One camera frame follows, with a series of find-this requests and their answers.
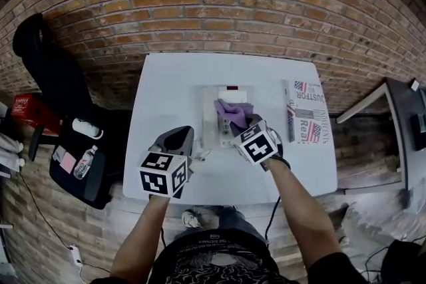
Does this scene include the person's left forearm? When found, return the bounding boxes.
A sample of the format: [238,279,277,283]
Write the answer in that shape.
[109,194,171,284]

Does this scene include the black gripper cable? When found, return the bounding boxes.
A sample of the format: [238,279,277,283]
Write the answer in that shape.
[264,195,282,243]

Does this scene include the person's grey shoe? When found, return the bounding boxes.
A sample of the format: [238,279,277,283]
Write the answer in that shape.
[181,209,203,229]

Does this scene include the purple cloth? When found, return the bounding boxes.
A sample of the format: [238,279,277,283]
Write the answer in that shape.
[214,98,255,138]

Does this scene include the thin black floor cable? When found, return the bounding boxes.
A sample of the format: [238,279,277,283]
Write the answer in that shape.
[18,171,110,274]

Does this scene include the pink notepad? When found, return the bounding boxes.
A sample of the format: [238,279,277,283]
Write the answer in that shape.
[59,152,79,175]

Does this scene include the white power strip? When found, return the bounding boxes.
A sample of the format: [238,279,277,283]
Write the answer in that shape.
[68,243,85,266]

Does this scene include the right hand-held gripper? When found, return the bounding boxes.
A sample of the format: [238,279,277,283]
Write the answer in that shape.
[232,114,284,171]

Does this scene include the white rounded case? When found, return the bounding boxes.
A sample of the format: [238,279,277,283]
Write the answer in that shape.
[72,117,105,140]

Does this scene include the clear plastic water bottle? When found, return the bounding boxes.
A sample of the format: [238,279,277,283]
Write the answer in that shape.
[73,144,99,181]

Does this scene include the black bag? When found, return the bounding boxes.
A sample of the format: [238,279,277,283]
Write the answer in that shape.
[382,238,426,284]

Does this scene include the flag print box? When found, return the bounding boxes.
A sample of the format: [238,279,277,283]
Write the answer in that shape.
[282,78,331,145]

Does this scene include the person's dark trousers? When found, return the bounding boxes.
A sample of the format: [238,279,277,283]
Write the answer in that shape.
[198,205,268,245]

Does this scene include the white desk phone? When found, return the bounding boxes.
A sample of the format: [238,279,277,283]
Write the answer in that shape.
[200,84,255,149]

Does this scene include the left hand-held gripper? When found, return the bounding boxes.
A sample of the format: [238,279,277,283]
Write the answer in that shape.
[138,125,196,200]

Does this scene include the person's right forearm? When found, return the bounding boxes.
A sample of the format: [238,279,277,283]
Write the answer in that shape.
[266,158,344,265]

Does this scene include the red box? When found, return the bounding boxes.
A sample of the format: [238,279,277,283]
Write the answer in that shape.
[11,94,63,136]

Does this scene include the black office chair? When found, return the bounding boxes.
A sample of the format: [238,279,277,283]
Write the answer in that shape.
[12,13,114,210]

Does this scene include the small grey cloth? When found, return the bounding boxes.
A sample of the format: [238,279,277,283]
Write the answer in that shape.
[52,145,68,163]

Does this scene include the person's black printed shirt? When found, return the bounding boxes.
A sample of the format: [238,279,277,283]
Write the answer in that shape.
[99,228,369,284]

